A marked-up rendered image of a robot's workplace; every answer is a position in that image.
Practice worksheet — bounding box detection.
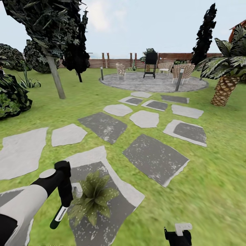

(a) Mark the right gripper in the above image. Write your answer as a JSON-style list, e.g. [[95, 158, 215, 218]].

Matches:
[[164, 227, 192, 246]]

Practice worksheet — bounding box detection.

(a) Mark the insectifuge atomizer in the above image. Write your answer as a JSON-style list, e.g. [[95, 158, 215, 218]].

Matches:
[[50, 204, 68, 229]]

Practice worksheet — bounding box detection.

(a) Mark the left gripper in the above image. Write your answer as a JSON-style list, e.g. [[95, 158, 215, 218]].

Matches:
[[58, 182, 73, 207]]

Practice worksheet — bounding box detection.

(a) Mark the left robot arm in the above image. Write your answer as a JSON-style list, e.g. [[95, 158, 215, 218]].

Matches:
[[0, 161, 83, 246]]

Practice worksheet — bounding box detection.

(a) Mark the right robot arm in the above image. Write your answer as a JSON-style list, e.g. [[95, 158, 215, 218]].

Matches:
[[164, 223, 192, 246]]

